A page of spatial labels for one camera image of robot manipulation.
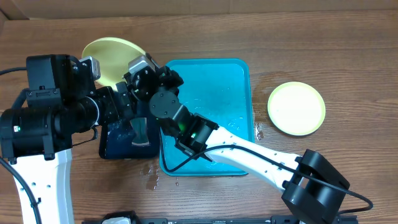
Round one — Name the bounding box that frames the teal plastic tray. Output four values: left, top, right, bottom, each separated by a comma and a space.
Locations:
159, 58, 254, 177

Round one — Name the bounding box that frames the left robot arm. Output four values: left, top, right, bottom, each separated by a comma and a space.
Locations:
1, 81, 136, 223

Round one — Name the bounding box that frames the black water tray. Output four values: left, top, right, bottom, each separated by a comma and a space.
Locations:
99, 101, 162, 159

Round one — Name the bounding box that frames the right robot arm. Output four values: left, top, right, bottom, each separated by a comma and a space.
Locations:
124, 55, 349, 223

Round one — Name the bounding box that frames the yellow-green plate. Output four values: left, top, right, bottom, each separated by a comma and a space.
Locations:
81, 37, 146, 91
267, 82, 326, 136

